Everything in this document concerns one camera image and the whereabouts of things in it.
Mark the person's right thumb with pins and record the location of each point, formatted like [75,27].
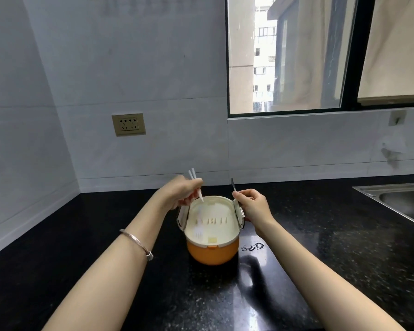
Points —
[244,193]

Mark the cream lunch box lid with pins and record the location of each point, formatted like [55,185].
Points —
[214,217]

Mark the person's left fingers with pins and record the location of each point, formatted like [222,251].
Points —
[192,189]

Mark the person's right hand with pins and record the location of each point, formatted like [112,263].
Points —
[257,208]

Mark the person's right forearm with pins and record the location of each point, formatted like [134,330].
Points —
[317,279]

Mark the person's left forearm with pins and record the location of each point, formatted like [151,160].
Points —
[117,268]

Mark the white apartment building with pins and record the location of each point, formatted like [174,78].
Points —
[265,55]

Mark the black slim utensil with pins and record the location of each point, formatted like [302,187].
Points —
[232,184]

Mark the white wall plate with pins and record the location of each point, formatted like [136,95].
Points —
[397,117]

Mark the stainless steel sink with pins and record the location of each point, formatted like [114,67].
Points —
[400,201]

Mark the white chopstick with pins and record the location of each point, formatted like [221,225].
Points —
[190,175]
[194,173]

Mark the orange lunch box bowl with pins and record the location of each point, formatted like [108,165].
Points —
[212,254]

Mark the black framed window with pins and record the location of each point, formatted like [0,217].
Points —
[350,65]

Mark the gold wall socket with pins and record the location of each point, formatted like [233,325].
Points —
[128,124]

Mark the person's left hand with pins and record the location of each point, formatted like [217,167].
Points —
[177,191]

